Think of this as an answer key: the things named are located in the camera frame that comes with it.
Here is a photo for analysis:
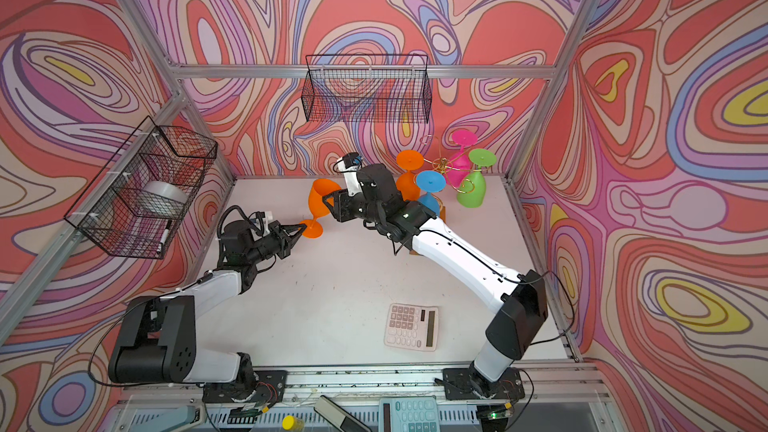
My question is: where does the black wire basket back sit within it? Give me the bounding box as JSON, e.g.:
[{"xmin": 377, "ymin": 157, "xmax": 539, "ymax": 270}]
[{"xmin": 301, "ymin": 53, "xmax": 433, "ymax": 124}]

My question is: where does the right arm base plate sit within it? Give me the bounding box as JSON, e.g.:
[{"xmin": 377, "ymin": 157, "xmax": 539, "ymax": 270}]
[{"xmin": 435, "ymin": 367, "xmax": 526, "ymax": 404}]

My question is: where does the gold wire rack wooden base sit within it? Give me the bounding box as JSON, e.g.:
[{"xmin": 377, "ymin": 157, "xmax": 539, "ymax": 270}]
[{"xmin": 407, "ymin": 131, "xmax": 481, "ymax": 256}]

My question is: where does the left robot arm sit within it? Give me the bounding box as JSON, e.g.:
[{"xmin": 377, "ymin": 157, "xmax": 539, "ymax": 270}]
[{"xmin": 108, "ymin": 205, "xmax": 307, "ymax": 392}]

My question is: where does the black phone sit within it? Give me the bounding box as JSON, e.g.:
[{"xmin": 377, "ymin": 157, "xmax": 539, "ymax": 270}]
[{"xmin": 314, "ymin": 395, "xmax": 371, "ymax": 432}]

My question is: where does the marker pen in basket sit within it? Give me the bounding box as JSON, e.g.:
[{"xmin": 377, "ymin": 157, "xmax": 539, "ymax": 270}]
[{"xmin": 156, "ymin": 220, "xmax": 172, "ymax": 257}]

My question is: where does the silver tape roll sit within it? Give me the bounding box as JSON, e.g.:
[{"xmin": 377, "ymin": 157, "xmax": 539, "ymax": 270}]
[{"xmin": 142, "ymin": 181, "xmax": 188, "ymax": 203}]

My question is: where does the orange wine glass front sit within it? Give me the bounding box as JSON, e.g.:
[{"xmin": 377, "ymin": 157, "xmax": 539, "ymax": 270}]
[{"xmin": 301, "ymin": 178, "xmax": 341, "ymax": 239}]

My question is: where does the orange wine glass rear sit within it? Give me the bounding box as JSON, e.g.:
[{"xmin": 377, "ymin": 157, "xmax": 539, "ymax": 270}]
[{"xmin": 396, "ymin": 150, "xmax": 424, "ymax": 201}]

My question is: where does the teal calculator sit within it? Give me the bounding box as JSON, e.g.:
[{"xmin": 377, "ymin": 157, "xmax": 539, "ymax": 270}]
[{"xmin": 378, "ymin": 397, "xmax": 440, "ymax": 432}]

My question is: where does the blue wine glass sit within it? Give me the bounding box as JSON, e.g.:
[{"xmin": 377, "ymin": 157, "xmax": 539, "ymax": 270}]
[{"xmin": 416, "ymin": 170, "xmax": 447, "ymax": 215}]

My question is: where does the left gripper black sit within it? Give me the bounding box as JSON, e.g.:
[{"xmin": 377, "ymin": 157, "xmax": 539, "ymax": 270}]
[{"xmin": 243, "ymin": 223, "xmax": 305, "ymax": 267}]

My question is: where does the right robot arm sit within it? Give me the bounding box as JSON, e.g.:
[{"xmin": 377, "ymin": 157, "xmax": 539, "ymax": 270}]
[{"xmin": 322, "ymin": 152, "xmax": 549, "ymax": 398}]

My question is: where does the green wine glass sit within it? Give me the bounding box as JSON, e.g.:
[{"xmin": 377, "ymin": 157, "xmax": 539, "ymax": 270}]
[{"xmin": 457, "ymin": 148, "xmax": 497, "ymax": 208}]

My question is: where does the black wire basket left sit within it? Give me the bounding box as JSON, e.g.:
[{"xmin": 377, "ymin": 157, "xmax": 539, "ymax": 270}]
[{"xmin": 64, "ymin": 117, "xmax": 218, "ymax": 260}]

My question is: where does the orange wine glass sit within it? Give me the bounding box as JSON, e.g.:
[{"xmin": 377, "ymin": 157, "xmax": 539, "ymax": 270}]
[
  {"xmin": 301, "ymin": 178, "xmax": 341, "ymax": 239},
  {"xmin": 396, "ymin": 150, "xmax": 424, "ymax": 201}
]

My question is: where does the magenta wine glass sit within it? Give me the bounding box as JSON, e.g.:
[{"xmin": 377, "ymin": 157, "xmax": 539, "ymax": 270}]
[{"xmin": 445, "ymin": 129, "xmax": 478, "ymax": 189}]

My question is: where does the pink calculator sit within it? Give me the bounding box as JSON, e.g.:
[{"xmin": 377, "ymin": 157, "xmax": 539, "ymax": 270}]
[{"xmin": 384, "ymin": 303, "xmax": 439, "ymax": 352}]

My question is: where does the black wire basket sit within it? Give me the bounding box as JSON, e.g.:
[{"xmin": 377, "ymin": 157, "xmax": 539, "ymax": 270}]
[
  {"xmin": 64, "ymin": 117, "xmax": 218, "ymax": 260},
  {"xmin": 301, "ymin": 53, "xmax": 433, "ymax": 124}
]

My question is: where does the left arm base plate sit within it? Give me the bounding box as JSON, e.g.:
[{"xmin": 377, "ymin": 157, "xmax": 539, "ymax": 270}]
[{"xmin": 202, "ymin": 370, "xmax": 288, "ymax": 405}]

